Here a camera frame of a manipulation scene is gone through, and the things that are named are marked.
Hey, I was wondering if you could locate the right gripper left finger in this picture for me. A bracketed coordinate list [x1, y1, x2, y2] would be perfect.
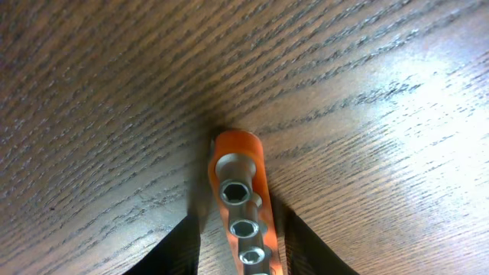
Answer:
[124, 215, 201, 275]

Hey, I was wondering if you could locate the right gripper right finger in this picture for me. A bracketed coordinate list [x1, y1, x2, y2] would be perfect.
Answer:
[284, 211, 358, 275]

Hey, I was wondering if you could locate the orange socket rail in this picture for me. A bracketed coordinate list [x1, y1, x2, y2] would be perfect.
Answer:
[208, 130, 284, 275]

